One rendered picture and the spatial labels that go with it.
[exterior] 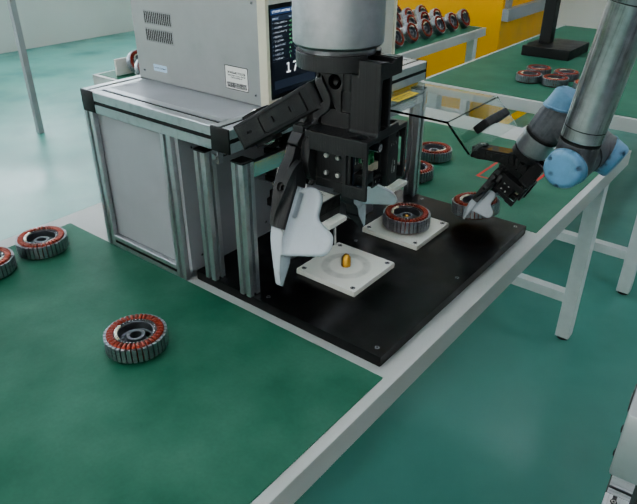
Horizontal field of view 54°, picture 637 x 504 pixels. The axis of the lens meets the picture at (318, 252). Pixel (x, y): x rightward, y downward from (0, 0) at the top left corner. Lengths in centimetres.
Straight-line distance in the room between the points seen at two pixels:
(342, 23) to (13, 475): 78
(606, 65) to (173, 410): 91
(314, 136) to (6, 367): 83
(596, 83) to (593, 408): 134
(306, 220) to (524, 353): 197
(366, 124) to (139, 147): 87
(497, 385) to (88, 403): 153
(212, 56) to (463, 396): 142
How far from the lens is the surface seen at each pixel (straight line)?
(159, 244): 142
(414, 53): 361
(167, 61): 141
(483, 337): 249
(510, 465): 204
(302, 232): 54
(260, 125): 59
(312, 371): 110
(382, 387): 108
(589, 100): 122
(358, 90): 52
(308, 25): 51
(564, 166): 124
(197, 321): 124
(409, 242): 143
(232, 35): 124
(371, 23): 51
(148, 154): 133
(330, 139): 52
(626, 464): 79
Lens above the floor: 146
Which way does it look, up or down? 29 degrees down
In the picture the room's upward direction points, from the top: straight up
